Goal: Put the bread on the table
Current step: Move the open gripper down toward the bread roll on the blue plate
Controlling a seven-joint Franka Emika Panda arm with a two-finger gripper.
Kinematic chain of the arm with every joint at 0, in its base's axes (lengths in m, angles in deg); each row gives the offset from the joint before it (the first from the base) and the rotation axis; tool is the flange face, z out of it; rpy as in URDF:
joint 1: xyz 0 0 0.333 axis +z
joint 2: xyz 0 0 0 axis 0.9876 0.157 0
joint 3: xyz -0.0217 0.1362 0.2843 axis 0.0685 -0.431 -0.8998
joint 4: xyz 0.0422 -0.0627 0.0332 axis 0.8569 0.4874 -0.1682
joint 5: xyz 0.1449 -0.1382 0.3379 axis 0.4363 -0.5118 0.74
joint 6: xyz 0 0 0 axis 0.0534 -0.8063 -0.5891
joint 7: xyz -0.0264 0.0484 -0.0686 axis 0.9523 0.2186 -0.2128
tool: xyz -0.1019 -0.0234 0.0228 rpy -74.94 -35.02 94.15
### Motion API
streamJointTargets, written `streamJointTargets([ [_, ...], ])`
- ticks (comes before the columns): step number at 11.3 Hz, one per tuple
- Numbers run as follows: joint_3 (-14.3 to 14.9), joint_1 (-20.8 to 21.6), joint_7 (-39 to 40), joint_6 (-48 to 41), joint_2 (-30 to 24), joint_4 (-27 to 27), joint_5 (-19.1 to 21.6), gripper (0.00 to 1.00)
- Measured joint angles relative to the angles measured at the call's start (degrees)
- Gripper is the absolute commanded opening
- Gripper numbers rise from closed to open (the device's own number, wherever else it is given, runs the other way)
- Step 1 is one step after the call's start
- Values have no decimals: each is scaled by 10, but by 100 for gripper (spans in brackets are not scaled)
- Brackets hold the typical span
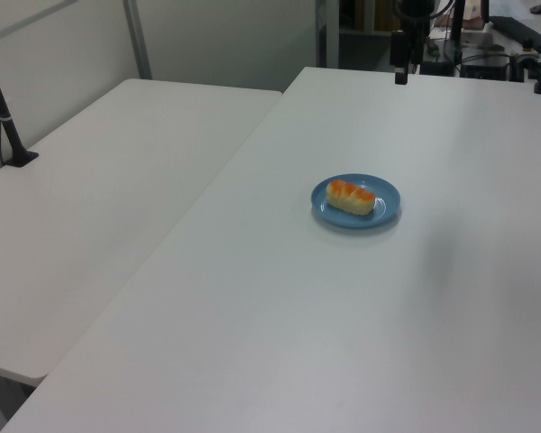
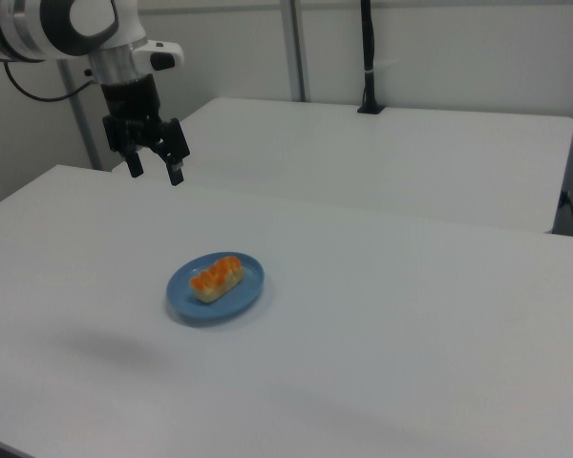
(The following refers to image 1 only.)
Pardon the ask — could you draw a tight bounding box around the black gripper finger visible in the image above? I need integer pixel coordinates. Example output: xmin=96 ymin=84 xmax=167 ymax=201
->
xmin=390 ymin=30 xmax=409 ymax=86
xmin=408 ymin=18 xmax=430 ymax=65

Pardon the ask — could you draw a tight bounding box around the black electronics box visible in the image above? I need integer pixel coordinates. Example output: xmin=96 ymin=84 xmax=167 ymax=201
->
xmin=460 ymin=53 xmax=511 ymax=82

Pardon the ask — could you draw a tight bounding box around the black vertical pole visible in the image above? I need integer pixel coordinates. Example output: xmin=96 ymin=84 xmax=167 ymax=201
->
xmin=450 ymin=0 xmax=466 ymax=46

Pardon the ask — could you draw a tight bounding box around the yellow bread with orange topping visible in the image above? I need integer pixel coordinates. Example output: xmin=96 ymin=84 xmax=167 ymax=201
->
xmin=326 ymin=179 xmax=377 ymax=217

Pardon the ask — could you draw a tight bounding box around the black keyboard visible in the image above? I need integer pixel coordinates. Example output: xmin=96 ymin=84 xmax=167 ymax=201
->
xmin=490 ymin=15 xmax=541 ymax=51

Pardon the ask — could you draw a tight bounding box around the grey metal partition post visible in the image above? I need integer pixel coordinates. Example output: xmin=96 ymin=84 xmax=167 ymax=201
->
xmin=123 ymin=0 xmax=152 ymax=80

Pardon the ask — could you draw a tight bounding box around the black Franka gripper body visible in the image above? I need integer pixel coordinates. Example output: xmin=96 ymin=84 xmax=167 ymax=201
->
xmin=396 ymin=0 xmax=436 ymax=22

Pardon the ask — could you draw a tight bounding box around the blue round plate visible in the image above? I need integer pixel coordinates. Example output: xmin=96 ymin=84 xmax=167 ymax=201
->
xmin=309 ymin=173 xmax=403 ymax=230

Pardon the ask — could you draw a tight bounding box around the black camera stand pole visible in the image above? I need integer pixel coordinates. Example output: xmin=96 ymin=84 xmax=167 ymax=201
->
xmin=0 ymin=36 xmax=40 ymax=169

